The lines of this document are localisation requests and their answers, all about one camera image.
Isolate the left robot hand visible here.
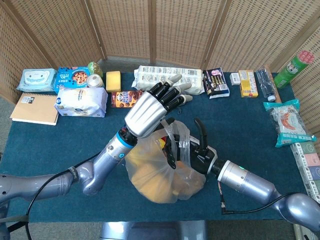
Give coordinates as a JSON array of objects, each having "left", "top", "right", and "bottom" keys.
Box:
[{"left": 124, "top": 73, "right": 194, "bottom": 139}]

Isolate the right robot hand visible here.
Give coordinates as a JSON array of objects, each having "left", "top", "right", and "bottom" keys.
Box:
[{"left": 163, "top": 133, "right": 218, "bottom": 175}]

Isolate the clear plastic shopping bag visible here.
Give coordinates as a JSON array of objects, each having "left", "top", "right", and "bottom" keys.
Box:
[{"left": 124, "top": 119, "right": 207, "bottom": 205}]

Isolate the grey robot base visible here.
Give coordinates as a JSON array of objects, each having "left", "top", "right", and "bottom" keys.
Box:
[{"left": 99, "top": 220, "right": 208, "bottom": 240}]

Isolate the brown panda cookie box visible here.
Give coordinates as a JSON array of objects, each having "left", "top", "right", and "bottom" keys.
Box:
[{"left": 110, "top": 90, "right": 145, "bottom": 109}]

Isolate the brown bread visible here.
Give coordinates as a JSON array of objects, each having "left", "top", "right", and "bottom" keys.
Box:
[{"left": 174, "top": 162, "right": 205, "bottom": 198}]

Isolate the long white paper pack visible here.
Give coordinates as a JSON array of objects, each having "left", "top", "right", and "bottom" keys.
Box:
[{"left": 131, "top": 65, "right": 205, "bottom": 96}]

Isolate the yellow sponge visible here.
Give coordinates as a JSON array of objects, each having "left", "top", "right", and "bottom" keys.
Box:
[{"left": 105, "top": 70, "right": 123, "bottom": 93}]

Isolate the blue felt table cover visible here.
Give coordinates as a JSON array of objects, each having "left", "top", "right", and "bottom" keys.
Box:
[{"left": 0, "top": 71, "right": 310, "bottom": 223}]

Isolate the yellow round bread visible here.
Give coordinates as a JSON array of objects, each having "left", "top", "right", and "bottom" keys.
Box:
[{"left": 131, "top": 149, "right": 176, "bottom": 203}]

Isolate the white tape roll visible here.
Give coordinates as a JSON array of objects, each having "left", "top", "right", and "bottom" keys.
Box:
[{"left": 86, "top": 73, "right": 105, "bottom": 88}]

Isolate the white blue tissue pack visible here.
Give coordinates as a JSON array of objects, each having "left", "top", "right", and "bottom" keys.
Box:
[{"left": 54, "top": 86, "right": 109, "bottom": 118}]

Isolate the green netted bottle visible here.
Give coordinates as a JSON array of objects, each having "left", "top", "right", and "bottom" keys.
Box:
[{"left": 86, "top": 61, "right": 104, "bottom": 78}]

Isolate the blue cookie box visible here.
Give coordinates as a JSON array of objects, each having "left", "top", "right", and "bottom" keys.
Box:
[{"left": 53, "top": 66, "right": 90, "bottom": 95}]

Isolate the small white box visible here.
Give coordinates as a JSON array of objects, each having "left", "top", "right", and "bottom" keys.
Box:
[{"left": 229, "top": 72, "right": 241, "bottom": 86}]

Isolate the rattan folding screen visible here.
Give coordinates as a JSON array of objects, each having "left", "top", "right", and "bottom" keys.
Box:
[{"left": 0, "top": 0, "right": 320, "bottom": 141}]

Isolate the yellow cardboard box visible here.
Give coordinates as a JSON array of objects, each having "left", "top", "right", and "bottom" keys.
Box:
[{"left": 238, "top": 69, "right": 259, "bottom": 98}]

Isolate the teal snack packet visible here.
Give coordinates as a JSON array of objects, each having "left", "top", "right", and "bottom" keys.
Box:
[{"left": 262, "top": 99, "right": 318, "bottom": 148}]

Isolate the dark plastic bottle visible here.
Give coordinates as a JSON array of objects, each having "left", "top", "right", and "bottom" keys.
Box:
[{"left": 255, "top": 68, "right": 277, "bottom": 102}]

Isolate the strip of pastel boxes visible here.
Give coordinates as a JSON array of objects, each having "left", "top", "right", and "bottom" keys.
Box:
[{"left": 290, "top": 141, "right": 320, "bottom": 203}]

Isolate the brown spiral notebook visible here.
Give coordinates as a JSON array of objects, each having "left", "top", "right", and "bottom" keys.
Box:
[{"left": 9, "top": 92, "right": 60, "bottom": 126}]

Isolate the light blue wet wipes pack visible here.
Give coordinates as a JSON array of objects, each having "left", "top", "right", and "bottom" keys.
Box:
[{"left": 16, "top": 68, "right": 58, "bottom": 93}]

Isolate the green canister pink lid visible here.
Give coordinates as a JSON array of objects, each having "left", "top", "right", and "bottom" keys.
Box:
[{"left": 273, "top": 49, "right": 316, "bottom": 90}]

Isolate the black hand connector cable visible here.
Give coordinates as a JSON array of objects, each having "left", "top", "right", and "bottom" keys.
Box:
[{"left": 194, "top": 117, "right": 209, "bottom": 152}]

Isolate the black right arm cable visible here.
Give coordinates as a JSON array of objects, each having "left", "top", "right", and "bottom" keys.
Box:
[{"left": 219, "top": 192, "right": 298, "bottom": 215}]

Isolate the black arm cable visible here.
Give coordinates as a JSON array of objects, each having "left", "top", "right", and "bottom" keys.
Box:
[
  {"left": 0, "top": 153, "right": 101, "bottom": 240},
  {"left": 219, "top": 192, "right": 298, "bottom": 215}
]

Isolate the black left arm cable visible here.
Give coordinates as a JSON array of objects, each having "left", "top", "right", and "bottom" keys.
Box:
[{"left": 0, "top": 153, "right": 101, "bottom": 240}]

